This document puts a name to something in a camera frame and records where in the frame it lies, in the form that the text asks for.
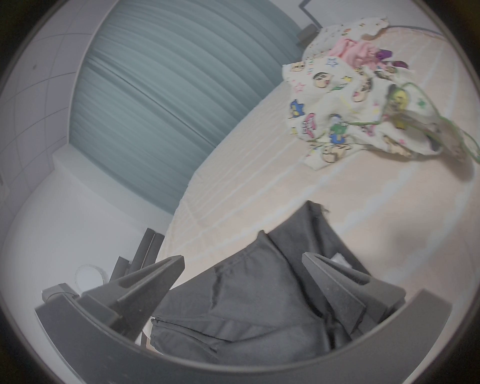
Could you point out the pile of clothes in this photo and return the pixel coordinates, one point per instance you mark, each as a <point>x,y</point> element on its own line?
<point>337,101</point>

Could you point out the black garment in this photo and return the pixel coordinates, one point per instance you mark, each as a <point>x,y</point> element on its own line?
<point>255,296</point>

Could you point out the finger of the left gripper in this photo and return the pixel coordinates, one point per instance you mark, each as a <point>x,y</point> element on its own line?
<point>148,249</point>
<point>119,270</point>

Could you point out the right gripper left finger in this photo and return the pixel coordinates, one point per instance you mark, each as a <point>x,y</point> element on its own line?
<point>142,292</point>

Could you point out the blue-green curtain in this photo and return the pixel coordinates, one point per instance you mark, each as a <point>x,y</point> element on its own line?
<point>168,93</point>

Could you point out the white trash bin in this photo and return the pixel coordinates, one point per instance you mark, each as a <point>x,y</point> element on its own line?
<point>84,277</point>

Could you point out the bed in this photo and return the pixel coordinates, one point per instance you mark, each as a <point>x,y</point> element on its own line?
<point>300,187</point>

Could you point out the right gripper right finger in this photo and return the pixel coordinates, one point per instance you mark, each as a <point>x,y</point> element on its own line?
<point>345,296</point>

